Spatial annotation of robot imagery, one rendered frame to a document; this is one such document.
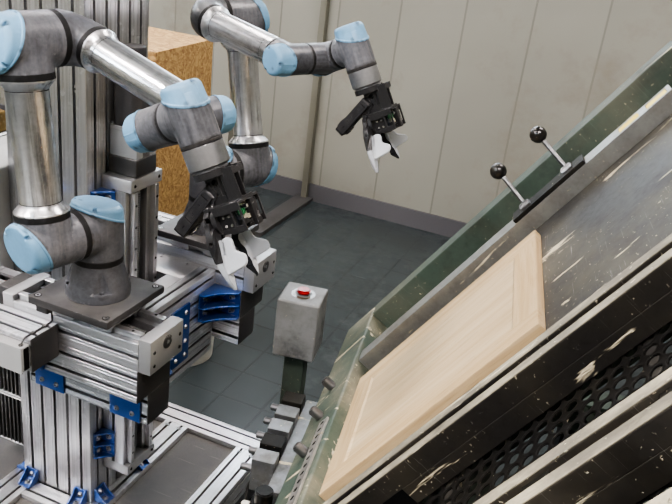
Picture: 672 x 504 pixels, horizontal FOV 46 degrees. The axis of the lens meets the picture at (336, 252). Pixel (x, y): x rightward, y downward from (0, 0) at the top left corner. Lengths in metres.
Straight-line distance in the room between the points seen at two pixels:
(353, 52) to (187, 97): 0.67
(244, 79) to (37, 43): 0.77
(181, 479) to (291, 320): 0.73
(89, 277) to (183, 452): 1.05
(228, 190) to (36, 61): 0.52
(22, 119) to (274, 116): 3.91
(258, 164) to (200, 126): 0.96
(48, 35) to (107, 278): 0.55
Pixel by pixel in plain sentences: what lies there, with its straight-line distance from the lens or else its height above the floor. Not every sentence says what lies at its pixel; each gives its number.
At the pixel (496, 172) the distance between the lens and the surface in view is 1.85.
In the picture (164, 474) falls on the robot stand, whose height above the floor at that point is 0.21.
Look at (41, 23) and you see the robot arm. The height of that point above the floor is 1.66.
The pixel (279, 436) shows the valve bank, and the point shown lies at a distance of 1.96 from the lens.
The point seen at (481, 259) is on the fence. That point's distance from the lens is 1.86.
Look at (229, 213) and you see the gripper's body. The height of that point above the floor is 1.45.
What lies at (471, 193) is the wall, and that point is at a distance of 5.16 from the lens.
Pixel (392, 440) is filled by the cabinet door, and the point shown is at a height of 1.06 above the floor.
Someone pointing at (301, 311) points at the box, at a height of 0.91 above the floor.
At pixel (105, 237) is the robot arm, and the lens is 1.85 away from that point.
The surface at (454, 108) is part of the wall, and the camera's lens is 5.06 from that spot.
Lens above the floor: 1.96
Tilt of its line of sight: 24 degrees down
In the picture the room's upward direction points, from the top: 7 degrees clockwise
